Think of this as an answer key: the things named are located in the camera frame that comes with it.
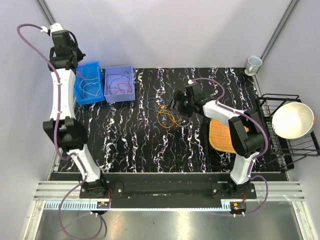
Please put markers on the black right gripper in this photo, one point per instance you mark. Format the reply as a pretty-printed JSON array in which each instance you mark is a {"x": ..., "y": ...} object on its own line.
[{"x": 177, "y": 97}]

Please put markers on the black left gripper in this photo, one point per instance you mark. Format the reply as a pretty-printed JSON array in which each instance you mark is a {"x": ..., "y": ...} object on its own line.
[{"x": 80, "y": 54}]

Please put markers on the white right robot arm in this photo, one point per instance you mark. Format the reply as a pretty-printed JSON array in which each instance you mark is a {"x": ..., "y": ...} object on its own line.
[{"x": 248, "y": 137}]

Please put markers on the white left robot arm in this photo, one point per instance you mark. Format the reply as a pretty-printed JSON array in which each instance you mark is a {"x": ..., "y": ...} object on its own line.
[{"x": 68, "y": 135}]

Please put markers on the blue plastic bin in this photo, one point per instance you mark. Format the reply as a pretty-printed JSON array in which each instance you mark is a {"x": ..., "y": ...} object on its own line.
[{"x": 88, "y": 86}]

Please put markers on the orange woven mat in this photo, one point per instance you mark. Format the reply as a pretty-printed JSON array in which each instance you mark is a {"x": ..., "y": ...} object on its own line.
[{"x": 219, "y": 137}]

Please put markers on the lavender plastic box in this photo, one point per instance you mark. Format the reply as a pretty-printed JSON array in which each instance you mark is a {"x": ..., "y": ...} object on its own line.
[{"x": 119, "y": 84}]

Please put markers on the white ceramic mug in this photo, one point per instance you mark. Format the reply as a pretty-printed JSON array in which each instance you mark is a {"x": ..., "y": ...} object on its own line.
[{"x": 252, "y": 66}]

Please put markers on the large white bowl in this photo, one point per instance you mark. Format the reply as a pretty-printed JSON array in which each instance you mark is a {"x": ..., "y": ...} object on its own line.
[{"x": 293, "y": 120}]

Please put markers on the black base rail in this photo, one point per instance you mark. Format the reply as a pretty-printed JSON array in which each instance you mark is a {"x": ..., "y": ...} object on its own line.
[{"x": 172, "y": 202}]

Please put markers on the black wire dish rack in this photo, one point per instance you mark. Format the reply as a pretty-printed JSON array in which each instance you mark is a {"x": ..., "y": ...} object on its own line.
[{"x": 298, "y": 149}]

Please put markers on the aluminium frame rail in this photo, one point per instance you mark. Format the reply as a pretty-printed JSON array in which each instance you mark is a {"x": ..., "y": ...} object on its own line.
[{"x": 276, "y": 190}]

